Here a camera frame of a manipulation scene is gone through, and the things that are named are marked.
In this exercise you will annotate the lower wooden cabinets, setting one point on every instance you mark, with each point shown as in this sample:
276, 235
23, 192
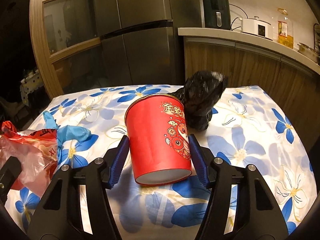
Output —
293, 87

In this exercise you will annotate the wooden glass door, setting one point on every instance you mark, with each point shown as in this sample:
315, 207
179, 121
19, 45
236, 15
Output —
66, 45

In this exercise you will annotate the black plastic bag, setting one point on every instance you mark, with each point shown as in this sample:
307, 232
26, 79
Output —
199, 95

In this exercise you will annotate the white rice cooker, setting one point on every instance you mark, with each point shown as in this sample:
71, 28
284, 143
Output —
257, 27

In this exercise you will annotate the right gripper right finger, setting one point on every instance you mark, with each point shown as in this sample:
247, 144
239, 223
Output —
241, 204

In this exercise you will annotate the red white snack bag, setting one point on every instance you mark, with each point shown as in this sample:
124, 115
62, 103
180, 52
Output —
36, 150

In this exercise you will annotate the grey refrigerator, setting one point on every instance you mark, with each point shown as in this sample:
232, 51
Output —
140, 39

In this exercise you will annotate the cooking oil bottle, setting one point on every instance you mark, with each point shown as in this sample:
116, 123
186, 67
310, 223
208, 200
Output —
285, 29

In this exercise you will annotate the black dish rack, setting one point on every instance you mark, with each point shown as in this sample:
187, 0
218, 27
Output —
316, 36

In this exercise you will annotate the steel bowl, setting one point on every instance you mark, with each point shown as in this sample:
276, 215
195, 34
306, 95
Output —
308, 52

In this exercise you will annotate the black air fryer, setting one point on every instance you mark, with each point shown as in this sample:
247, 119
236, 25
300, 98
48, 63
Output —
217, 14

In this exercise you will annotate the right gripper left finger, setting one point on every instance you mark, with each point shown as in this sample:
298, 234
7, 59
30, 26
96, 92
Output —
75, 204

